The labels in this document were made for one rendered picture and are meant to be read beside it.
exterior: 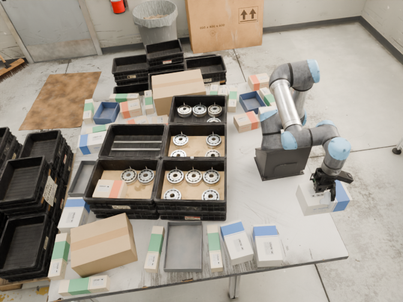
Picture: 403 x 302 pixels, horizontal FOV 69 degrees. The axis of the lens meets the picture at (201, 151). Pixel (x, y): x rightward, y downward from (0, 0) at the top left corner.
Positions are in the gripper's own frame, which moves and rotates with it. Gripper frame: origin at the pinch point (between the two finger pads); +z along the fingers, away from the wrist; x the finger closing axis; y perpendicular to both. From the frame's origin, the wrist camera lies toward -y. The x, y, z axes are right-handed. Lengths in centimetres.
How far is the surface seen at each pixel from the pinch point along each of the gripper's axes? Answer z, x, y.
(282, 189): 41, -31, 4
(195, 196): 28, -27, 59
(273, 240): 32.0, 4.6, 20.8
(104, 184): 20, -39, 110
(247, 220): 41, -13, 30
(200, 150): 28, -61, 51
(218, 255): 35, 7, 51
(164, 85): 21, -127, 71
